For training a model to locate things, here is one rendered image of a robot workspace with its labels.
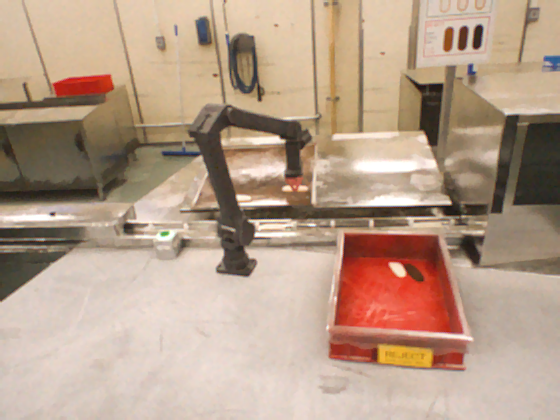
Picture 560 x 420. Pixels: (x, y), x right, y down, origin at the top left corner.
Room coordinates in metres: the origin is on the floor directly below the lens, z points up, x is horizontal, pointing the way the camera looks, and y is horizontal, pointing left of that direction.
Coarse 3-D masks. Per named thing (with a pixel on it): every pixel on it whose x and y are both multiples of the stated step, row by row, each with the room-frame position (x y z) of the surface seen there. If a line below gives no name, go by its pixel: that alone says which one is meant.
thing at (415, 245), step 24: (360, 240) 1.18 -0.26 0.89; (384, 240) 1.16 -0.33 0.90; (408, 240) 1.14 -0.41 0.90; (432, 240) 1.13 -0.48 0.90; (336, 264) 1.01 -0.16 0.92; (336, 288) 0.90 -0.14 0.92; (456, 288) 0.86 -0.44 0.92; (336, 312) 0.83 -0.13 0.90; (456, 312) 0.78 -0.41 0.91; (336, 336) 0.74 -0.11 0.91; (360, 336) 0.73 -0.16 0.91; (384, 336) 0.72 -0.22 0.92; (408, 336) 0.71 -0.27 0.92; (432, 336) 0.70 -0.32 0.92; (456, 336) 0.69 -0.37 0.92
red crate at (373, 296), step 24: (360, 264) 1.14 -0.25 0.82; (384, 264) 1.13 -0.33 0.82; (432, 264) 1.11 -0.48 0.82; (360, 288) 1.02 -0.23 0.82; (384, 288) 1.01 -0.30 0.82; (408, 288) 1.00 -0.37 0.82; (432, 288) 0.99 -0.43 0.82; (360, 312) 0.91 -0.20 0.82; (384, 312) 0.90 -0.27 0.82; (408, 312) 0.89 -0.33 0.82; (432, 312) 0.89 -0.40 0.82; (360, 360) 0.74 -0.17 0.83; (432, 360) 0.70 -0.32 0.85; (456, 360) 0.69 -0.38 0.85
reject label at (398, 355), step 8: (384, 352) 0.72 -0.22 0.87; (392, 352) 0.72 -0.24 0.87; (400, 352) 0.71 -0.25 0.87; (408, 352) 0.71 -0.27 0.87; (416, 352) 0.70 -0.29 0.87; (424, 352) 0.70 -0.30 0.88; (384, 360) 0.72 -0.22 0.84; (392, 360) 0.72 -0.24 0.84; (400, 360) 0.71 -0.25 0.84; (408, 360) 0.71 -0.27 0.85; (416, 360) 0.70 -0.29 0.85; (424, 360) 0.70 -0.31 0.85
